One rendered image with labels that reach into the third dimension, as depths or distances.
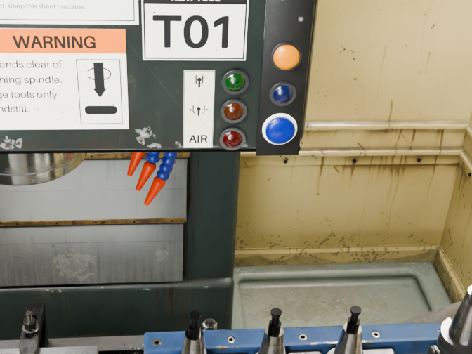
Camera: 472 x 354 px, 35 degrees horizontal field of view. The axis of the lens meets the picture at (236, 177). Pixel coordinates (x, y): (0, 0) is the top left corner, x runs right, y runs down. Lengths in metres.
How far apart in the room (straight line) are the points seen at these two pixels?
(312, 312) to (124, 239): 0.70
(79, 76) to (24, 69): 0.05
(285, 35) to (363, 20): 1.16
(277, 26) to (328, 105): 1.24
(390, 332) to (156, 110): 0.58
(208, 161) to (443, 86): 0.73
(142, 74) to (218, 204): 0.93
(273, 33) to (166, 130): 0.15
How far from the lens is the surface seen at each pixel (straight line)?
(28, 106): 0.75
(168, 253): 1.66
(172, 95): 0.74
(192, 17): 0.70
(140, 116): 0.75
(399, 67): 1.95
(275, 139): 0.76
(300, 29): 0.72
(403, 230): 2.24
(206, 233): 1.68
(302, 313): 2.13
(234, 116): 0.74
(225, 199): 1.63
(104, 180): 1.55
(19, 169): 0.94
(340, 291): 2.22
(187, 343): 1.03
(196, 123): 0.75
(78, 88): 0.74
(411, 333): 1.18
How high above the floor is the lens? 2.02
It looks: 33 degrees down
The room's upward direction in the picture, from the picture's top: 3 degrees clockwise
